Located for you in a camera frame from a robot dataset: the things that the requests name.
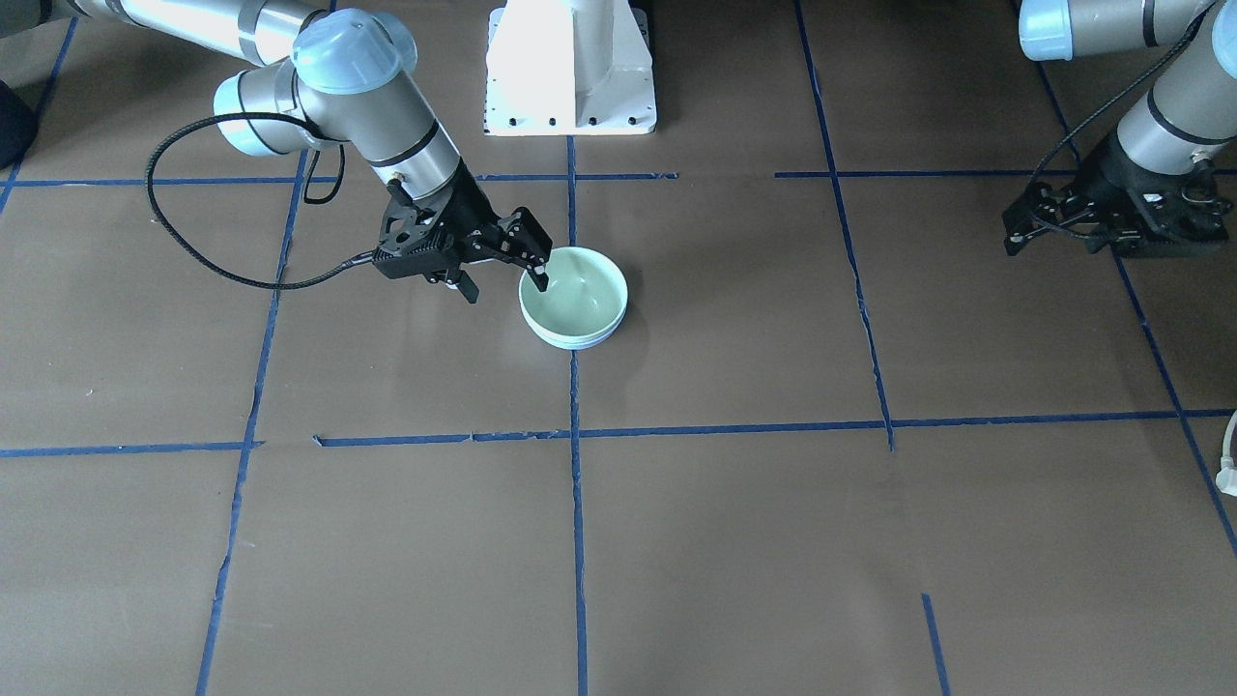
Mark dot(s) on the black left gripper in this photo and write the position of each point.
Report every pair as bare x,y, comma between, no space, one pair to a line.
1104,179

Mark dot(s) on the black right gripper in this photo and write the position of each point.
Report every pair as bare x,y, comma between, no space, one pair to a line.
472,210

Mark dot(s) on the green bowl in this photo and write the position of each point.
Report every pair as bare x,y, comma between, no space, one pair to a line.
587,293

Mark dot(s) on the blue bowl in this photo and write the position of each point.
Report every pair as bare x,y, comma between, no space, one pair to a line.
571,342

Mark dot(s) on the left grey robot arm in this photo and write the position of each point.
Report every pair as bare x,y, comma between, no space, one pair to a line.
1186,98

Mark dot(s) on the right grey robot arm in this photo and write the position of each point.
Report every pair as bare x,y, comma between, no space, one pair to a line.
319,79

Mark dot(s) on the white mounting pole with base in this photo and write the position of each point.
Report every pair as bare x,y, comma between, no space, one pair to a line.
569,68

